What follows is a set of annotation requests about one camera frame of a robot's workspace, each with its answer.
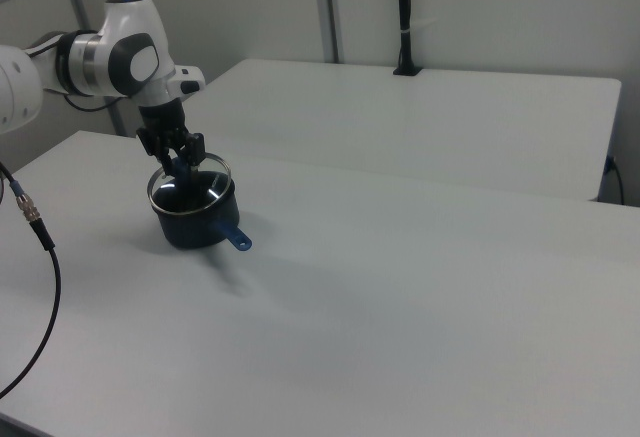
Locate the black cable with metal connector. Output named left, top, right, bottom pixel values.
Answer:
left=0, top=159, right=64, bottom=403

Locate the white table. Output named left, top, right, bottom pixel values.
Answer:
left=182, top=59, right=623, bottom=203

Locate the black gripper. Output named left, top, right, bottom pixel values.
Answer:
left=135, top=99, right=207, bottom=174

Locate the glass lid with blue knob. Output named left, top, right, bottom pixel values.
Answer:
left=146, top=151, right=234, bottom=218

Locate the black cable with blue plug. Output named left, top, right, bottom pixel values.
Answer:
left=602, top=155, right=627, bottom=206

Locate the black pole with cables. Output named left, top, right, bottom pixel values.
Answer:
left=392, top=0, right=423, bottom=77

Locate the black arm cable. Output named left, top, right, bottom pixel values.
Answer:
left=63, top=92, right=127, bottom=113

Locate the dark saucepan with blue handle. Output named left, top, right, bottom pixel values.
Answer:
left=147, top=172, right=254, bottom=254

